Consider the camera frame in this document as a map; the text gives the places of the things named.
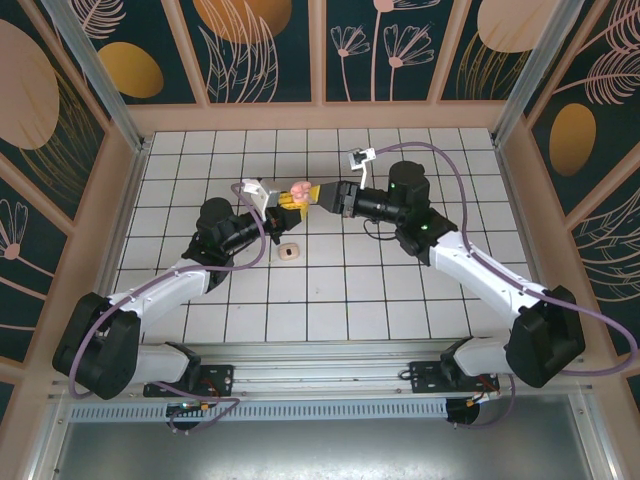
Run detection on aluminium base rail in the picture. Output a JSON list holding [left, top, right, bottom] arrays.
[[47, 341, 599, 401]]

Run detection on wall panel gold oval feathers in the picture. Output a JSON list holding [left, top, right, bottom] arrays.
[[528, 0, 640, 217]]

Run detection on wall panel pink flower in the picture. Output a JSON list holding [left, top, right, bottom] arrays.
[[0, 164, 70, 366]]

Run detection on thin black wire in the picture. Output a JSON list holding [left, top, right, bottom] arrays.
[[363, 218, 399, 242]]

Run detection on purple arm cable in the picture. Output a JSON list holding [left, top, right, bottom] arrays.
[[67, 180, 266, 436], [374, 141, 640, 431]]

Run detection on wall panel pink leaves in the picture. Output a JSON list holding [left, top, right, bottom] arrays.
[[569, 192, 640, 357]]

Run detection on grey metal sheet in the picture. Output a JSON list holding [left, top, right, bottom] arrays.
[[47, 418, 599, 480]]

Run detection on wall panel gold circle leaves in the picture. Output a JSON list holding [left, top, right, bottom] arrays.
[[179, 0, 315, 105]]

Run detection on wall panel cream circle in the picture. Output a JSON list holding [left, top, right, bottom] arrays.
[[439, 0, 556, 101], [0, 0, 110, 229]]

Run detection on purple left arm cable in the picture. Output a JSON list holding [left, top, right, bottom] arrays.
[[67, 180, 266, 436]]

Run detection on grey slotted cable duct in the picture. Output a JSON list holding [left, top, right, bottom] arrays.
[[67, 398, 450, 422]]

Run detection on wall panel pink flowers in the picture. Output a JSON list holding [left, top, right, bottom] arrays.
[[324, 0, 437, 104]]

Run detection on aluminium frame post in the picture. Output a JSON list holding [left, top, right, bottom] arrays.
[[491, 0, 587, 147], [38, 0, 151, 155]]

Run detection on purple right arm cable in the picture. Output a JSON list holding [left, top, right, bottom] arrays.
[[374, 141, 640, 431]]

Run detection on wall panel gold oval feather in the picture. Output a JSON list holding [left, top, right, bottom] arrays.
[[64, 0, 201, 105]]

